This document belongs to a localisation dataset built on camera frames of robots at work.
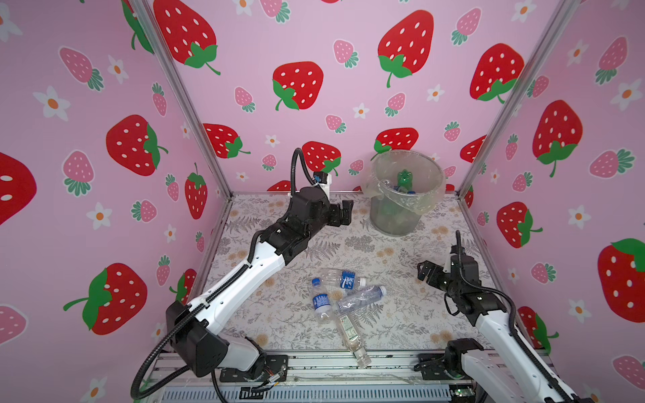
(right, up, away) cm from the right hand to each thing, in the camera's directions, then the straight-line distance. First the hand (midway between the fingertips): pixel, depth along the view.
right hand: (426, 269), depth 83 cm
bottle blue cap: (-35, -14, +1) cm, 38 cm away
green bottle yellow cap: (-3, +33, +16) cm, 37 cm away
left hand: (-29, +23, -11) cm, 39 cm away
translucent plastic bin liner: (+7, +33, +14) cm, 37 cm away
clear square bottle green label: (-26, -20, -8) cm, 33 cm away
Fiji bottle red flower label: (-3, +29, +18) cm, 34 cm away
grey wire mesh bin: (-8, +17, +17) cm, 25 cm away
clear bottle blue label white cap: (-30, -4, +5) cm, 31 cm away
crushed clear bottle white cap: (-21, -11, +5) cm, 25 cm away
